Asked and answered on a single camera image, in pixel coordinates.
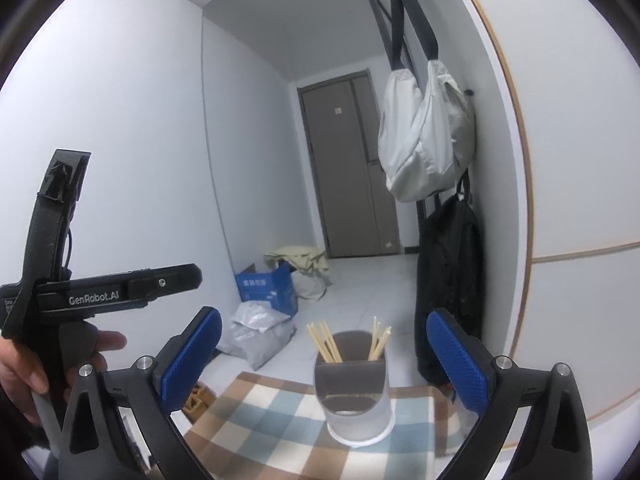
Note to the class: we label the beige cloth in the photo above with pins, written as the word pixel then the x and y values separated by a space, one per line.
pixel 300 257

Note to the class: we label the white sling bag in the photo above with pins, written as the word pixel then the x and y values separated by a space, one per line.
pixel 420 135

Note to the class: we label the white cabinet wood trim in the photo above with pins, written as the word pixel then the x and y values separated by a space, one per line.
pixel 575 185

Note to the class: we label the white plastic bag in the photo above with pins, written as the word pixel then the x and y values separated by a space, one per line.
pixel 310 287

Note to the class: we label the person's left hand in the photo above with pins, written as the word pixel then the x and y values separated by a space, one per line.
pixel 20 365

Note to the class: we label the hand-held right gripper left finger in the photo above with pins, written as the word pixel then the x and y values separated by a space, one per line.
pixel 192 355

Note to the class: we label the black backpack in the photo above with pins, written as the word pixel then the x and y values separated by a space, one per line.
pixel 445 270

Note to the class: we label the small grey parcel bag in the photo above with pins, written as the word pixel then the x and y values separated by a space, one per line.
pixel 257 317

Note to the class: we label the white utensil holder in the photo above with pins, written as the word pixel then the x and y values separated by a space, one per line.
pixel 360 420

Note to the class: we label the blue cardboard box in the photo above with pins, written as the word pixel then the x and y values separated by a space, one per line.
pixel 265 287

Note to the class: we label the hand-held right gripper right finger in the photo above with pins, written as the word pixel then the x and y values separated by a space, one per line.
pixel 457 360

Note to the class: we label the set of wooden chopsticks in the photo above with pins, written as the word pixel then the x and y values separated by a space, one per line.
pixel 327 347

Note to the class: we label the checked mat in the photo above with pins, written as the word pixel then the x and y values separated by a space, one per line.
pixel 260 410

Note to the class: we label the large grey parcel bag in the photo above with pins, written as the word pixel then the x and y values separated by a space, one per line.
pixel 260 345

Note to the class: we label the grey door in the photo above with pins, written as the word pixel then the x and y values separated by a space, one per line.
pixel 345 185

